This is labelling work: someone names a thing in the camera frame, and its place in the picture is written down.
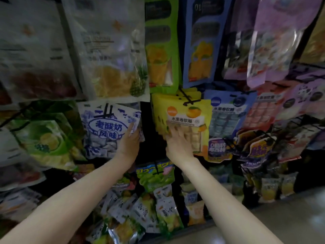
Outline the person's right hand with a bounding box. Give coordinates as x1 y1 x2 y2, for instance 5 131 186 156
165 124 196 168

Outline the person's left hand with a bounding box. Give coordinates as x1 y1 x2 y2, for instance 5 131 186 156
116 124 142 166

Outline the blue white yogurt candy bag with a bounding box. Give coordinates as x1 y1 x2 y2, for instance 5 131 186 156
79 101 145 160

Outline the yellow orange-cube snack bag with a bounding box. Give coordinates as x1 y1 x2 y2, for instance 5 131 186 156
155 88 203 100
152 94 213 154

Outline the blue yellow curvy snack bag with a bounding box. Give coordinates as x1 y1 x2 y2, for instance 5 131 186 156
238 135 278 172
205 137 234 164

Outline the row of pale green pouches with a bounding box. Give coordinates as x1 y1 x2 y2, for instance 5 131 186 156
180 167 245 227

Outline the blue fruit roll candy packet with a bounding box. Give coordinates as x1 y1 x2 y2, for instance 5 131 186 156
203 89 258 141

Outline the row of white blue pouches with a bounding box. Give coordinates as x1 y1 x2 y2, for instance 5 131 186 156
86 183 185 244

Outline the green yellow-fruit snack bag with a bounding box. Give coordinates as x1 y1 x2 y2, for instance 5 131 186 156
10 113 78 171

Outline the red sliced snack bag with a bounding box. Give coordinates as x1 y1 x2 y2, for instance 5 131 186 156
244 84 291 131

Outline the green dried mango packet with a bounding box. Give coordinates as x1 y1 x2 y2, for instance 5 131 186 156
145 0 182 95

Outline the white dried pineapple packet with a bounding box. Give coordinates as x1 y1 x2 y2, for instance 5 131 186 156
61 0 150 103

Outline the row of small yellow pouches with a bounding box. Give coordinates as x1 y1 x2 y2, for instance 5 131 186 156
258 171 300 202

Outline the white dried fruit pouch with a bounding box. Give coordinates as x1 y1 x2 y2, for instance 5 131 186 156
0 129 46 192

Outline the purple cow candy bag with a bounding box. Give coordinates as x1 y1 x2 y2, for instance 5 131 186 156
277 83 313 120

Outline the gold egg tart candy bag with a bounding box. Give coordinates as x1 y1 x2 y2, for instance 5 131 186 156
300 7 325 67

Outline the person's left forearm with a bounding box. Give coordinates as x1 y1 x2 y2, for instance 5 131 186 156
0 155 128 244

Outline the person's right forearm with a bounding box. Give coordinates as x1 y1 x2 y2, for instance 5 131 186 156
180 157 282 244

